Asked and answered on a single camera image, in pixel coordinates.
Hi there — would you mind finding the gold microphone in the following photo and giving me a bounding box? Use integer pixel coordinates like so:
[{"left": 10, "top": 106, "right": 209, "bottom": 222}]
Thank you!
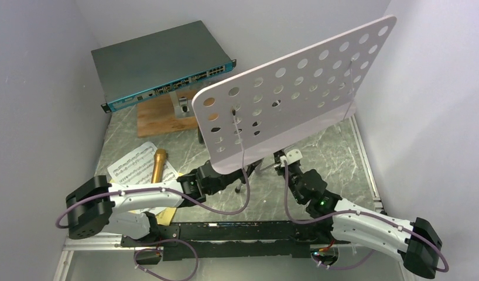
[{"left": 150, "top": 149, "right": 167, "bottom": 183}]

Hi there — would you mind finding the lilac music stand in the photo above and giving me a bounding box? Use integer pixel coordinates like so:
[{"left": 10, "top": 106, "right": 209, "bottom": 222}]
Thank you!
[{"left": 192, "top": 15, "right": 397, "bottom": 174}]

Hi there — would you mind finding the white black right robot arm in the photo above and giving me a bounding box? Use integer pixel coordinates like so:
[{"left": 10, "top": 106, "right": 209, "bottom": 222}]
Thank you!
[{"left": 273, "top": 149, "right": 449, "bottom": 279}]

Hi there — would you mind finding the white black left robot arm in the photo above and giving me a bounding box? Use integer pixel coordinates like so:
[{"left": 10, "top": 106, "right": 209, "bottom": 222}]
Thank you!
[{"left": 56, "top": 161, "right": 261, "bottom": 246}]

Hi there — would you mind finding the black microphone stand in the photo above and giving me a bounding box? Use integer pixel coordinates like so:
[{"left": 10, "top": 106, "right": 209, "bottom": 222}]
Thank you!
[{"left": 197, "top": 126, "right": 204, "bottom": 145}]

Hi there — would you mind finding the yellow paper sheet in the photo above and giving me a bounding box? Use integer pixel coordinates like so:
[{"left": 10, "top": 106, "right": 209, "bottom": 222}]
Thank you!
[{"left": 109, "top": 175, "right": 183, "bottom": 226}]

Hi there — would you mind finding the white sheet music page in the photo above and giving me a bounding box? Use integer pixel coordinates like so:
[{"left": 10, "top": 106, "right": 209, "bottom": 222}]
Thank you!
[{"left": 107, "top": 142, "right": 157, "bottom": 184}]

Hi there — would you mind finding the wooden base board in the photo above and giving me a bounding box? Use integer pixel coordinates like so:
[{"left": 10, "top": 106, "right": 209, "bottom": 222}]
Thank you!
[{"left": 136, "top": 90, "right": 198, "bottom": 138}]

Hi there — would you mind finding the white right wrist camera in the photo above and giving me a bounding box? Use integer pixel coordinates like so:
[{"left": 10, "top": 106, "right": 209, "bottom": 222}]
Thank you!
[{"left": 285, "top": 149, "right": 303, "bottom": 165}]

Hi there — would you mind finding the black mounting rail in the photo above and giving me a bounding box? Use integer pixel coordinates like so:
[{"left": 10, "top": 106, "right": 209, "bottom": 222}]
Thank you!
[{"left": 121, "top": 220, "right": 335, "bottom": 261}]

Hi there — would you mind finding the silver metal bracket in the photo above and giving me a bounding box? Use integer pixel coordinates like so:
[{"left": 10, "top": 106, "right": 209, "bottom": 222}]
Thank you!
[{"left": 169, "top": 91, "right": 194, "bottom": 119}]

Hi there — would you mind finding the grey teal network switch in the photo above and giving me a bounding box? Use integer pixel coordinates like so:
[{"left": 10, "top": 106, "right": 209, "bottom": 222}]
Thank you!
[{"left": 91, "top": 20, "right": 237, "bottom": 113}]

